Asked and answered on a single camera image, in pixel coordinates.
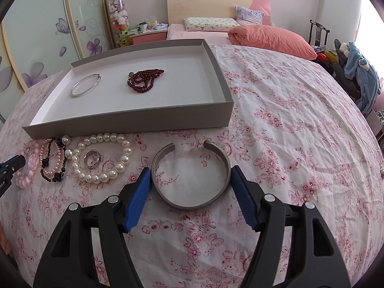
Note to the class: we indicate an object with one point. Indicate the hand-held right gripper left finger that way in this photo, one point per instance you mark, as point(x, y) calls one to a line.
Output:
point(139, 198)

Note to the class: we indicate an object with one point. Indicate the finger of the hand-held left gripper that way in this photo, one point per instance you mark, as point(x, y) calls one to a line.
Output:
point(12, 164)

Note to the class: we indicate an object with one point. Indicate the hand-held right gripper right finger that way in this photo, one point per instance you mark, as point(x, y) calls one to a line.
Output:
point(243, 198)

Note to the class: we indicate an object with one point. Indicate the single pearl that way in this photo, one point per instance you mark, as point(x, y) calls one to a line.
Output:
point(66, 140)

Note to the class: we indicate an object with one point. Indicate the grey cardboard box tray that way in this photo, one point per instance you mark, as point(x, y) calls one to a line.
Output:
point(168, 75)

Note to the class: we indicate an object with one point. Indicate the pink floral bedsheet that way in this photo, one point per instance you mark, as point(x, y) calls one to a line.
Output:
point(300, 144)

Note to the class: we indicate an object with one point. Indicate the thin silver bangle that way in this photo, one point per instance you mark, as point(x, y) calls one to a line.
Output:
point(78, 92)

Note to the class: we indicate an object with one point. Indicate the floral glass wardrobe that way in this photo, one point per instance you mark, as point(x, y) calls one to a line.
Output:
point(39, 21)

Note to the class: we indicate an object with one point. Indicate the pink nightstand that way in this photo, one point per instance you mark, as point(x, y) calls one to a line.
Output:
point(148, 37)

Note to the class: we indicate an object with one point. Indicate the yellow green plush toy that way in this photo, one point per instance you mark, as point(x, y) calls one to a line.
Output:
point(124, 37)

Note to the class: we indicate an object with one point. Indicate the orange pillow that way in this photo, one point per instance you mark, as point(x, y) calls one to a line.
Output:
point(270, 39)

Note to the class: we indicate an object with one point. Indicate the dark clothes pile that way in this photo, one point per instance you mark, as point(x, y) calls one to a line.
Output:
point(340, 69)

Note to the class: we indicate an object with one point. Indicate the pink mattress sheet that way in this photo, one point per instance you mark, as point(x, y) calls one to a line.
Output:
point(186, 34)

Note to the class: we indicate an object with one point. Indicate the blue fleece garment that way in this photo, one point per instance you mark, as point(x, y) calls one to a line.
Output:
point(366, 78)

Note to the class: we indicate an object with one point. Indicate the cream patterned pillow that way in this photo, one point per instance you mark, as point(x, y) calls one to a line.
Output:
point(210, 24)

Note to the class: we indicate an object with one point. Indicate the dark wooden chair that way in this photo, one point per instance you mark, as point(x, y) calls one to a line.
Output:
point(318, 33)

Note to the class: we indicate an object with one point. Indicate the lilac floral pillow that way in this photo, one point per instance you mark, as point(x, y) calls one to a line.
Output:
point(249, 15)

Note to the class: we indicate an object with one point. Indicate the plush toy display tube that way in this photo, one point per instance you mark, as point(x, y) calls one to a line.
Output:
point(118, 9)

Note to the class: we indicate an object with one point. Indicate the cream and pink headboard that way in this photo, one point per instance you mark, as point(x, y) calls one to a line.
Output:
point(210, 3)

